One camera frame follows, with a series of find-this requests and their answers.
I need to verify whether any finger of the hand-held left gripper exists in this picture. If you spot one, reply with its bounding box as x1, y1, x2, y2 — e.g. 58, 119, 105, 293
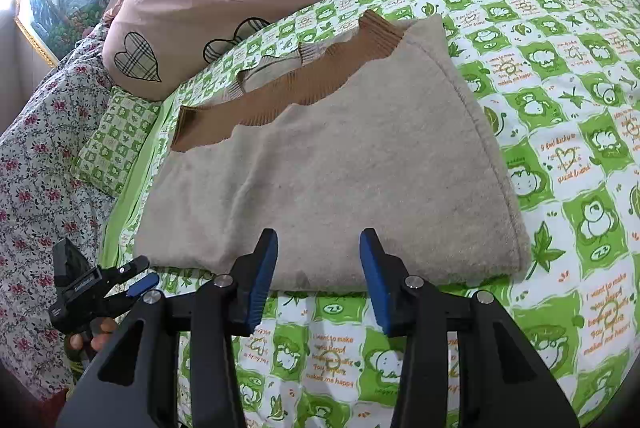
102, 256, 151, 297
107, 272, 161, 316

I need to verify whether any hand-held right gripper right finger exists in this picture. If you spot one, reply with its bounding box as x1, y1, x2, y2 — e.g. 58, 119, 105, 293
359, 228, 581, 428

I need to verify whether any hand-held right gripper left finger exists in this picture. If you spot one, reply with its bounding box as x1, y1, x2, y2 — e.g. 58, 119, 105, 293
56, 229, 279, 428

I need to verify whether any beige knitted sweater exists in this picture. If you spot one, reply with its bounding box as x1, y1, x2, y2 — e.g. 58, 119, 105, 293
134, 10, 532, 293

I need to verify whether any person's left hand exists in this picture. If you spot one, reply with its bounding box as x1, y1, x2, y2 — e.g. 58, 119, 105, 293
69, 317, 121, 353

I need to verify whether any floral blanket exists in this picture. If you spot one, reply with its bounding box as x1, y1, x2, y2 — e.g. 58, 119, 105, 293
0, 20, 121, 401

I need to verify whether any green patterned pillow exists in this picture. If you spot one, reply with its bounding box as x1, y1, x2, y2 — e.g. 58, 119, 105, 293
73, 86, 162, 197

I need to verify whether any green patterned bed sheet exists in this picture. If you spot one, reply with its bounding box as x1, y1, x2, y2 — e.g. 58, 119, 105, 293
98, 0, 640, 428

